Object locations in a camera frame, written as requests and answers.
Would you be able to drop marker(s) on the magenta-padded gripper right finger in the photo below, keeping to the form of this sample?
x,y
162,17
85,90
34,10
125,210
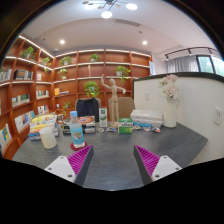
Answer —
x,y
163,166

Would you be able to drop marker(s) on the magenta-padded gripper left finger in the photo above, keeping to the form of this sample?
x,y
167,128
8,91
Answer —
x,y
61,166

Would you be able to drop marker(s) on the clear blue-capped water bottle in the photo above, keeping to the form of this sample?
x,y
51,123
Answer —
x,y
77,133

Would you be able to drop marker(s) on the white cup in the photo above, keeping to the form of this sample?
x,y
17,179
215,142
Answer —
x,y
48,138

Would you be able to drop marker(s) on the small printed badge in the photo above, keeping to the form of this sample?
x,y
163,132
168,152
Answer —
x,y
100,130
111,129
156,130
147,128

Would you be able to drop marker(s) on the stack of colourful books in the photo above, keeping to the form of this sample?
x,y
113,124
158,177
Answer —
x,y
43,123

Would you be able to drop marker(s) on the stack of white tissue packs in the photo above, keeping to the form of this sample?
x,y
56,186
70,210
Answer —
x,y
146,117

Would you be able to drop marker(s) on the white vase with pale flowers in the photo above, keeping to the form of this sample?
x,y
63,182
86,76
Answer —
x,y
170,113

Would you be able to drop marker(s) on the green-white small box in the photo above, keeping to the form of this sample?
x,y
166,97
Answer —
x,y
125,126

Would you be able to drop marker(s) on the chair with dark jacket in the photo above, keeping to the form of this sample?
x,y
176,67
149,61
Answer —
x,y
87,108

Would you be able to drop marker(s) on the tall green-white carton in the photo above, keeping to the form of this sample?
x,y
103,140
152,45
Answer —
x,y
103,118

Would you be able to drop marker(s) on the wooden artist mannequin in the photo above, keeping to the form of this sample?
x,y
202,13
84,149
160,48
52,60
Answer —
x,y
113,100

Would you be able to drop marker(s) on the wooden shelf unit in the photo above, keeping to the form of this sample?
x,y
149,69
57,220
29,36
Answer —
x,y
66,80

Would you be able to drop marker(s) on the grey curtain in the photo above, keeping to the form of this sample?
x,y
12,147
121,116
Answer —
x,y
182,64

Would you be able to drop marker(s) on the window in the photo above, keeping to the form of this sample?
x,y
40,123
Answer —
x,y
210,65

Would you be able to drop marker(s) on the ceiling lights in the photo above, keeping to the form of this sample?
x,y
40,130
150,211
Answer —
x,y
106,14

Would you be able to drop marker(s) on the small white wall switch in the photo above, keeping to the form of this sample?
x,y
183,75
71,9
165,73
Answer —
x,y
147,96

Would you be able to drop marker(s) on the white wall socket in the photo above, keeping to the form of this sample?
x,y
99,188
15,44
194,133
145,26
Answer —
x,y
218,116

